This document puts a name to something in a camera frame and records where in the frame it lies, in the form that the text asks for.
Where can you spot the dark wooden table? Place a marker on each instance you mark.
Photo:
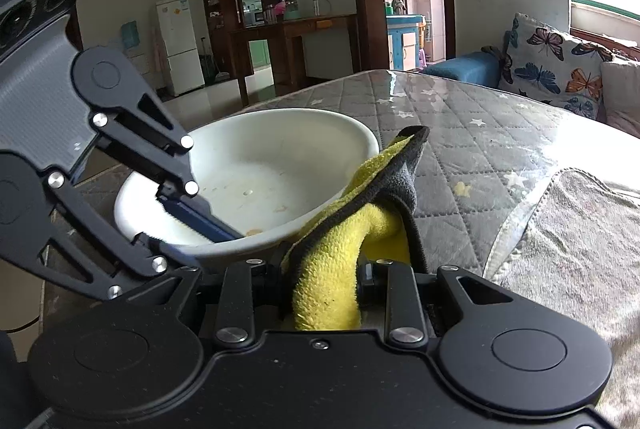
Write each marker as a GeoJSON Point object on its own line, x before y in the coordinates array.
{"type": "Point", "coordinates": [295, 24]}

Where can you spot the water dispenser with blue bottle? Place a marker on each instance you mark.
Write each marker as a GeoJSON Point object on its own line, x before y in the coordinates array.
{"type": "Point", "coordinates": [131, 39]}

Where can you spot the green jar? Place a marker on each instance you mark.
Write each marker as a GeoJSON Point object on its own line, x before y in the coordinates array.
{"type": "Point", "coordinates": [291, 9]}

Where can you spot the plain beige pillow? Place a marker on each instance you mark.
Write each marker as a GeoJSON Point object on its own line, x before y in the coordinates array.
{"type": "Point", "coordinates": [622, 94]}

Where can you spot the blue cabinet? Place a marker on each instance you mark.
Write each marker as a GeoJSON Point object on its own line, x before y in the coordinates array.
{"type": "Point", "coordinates": [402, 39]}

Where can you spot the grey towel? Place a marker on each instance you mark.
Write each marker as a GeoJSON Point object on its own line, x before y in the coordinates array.
{"type": "Point", "coordinates": [575, 249]}

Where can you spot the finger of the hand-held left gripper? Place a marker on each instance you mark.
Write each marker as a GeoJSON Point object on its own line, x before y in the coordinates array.
{"type": "Point", "coordinates": [200, 219]}
{"type": "Point", "coordinates": [145, 254]}

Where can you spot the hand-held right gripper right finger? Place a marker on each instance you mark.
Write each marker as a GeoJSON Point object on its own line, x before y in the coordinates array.
{"type": "Point", "coordinates": [400, 294]}

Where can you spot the large butterfly print pillow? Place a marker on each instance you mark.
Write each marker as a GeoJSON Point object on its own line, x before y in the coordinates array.
{"type": "Point", "coordinates": [550, 59]}

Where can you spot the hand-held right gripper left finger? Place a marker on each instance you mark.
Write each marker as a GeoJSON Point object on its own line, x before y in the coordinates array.
{"type": "Point", "coordinates": [240, 289]}

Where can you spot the white refrigerator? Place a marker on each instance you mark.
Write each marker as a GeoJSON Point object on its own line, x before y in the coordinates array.
{"type": "Point", "coordinates": [177, 49]}

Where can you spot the grey quilted star mattress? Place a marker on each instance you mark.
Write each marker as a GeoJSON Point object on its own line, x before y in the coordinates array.
{"type": "Point", "coordinates": [475, 144]}

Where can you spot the white round plate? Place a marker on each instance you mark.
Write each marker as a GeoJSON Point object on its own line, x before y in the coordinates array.
{"type": "Point", "coordinates": [260, 159]}

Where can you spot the yellow black-edged cleaning cloth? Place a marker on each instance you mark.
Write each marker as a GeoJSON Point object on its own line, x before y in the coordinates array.
{"type": "Point", "coordinates": [325, 269]}

